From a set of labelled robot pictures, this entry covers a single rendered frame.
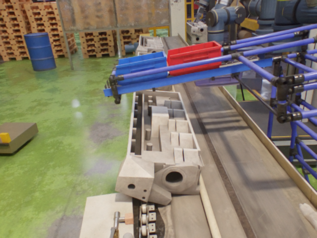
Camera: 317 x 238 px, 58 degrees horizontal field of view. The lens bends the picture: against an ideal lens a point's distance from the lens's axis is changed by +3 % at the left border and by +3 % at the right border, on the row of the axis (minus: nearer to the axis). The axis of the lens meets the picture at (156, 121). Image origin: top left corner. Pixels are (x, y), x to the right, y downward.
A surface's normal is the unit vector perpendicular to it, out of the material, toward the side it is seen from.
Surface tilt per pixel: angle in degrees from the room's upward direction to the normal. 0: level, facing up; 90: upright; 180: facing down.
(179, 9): 90
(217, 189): 0
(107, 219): 0
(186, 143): 31
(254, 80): 90
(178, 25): 90
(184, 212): 0
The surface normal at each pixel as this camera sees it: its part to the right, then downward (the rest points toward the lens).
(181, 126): 0.10, -0.58
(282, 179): -0.09, -0.90
